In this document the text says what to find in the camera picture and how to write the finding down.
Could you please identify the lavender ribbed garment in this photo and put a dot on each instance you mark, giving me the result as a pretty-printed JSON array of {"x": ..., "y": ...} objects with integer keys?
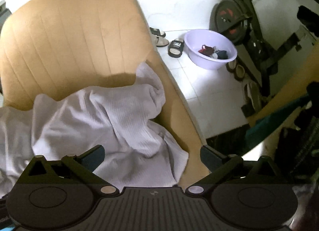
[{"x": 99, "y": 121}]

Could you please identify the black exercise bike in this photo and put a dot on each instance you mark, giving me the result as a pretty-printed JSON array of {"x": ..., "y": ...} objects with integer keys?
[{"x": 228, "y": 19}]

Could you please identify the clothes in basin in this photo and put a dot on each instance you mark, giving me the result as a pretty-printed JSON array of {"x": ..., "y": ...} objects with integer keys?
[{"x": 215, "y": 53}]

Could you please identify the tan slippers pair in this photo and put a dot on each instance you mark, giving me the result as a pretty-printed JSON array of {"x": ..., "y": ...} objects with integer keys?
[{"x": 238, "y": 70}]

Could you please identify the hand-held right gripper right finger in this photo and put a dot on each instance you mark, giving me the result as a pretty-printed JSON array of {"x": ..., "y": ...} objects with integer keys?
[{"x": 210, "y": 156}]

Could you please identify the lavender plastic basin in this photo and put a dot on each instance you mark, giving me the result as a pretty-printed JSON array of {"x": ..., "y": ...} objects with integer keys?
[{"x": 199, "y": 40}]

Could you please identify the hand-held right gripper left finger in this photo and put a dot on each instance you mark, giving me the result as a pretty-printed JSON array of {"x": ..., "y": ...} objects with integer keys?
[{"x": 96, "y": 158}]

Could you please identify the grey shoes pair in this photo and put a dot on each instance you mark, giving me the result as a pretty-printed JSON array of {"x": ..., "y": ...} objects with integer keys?
[{"x": 253, "y": 95}]

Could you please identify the black slide sandal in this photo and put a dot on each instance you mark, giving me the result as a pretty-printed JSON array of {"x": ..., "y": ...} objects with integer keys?
[{"x": 175, "y": 46}]

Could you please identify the tan upholstered chair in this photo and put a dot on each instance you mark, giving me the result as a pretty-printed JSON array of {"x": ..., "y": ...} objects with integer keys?
[{"x": 69, "y": 34}]

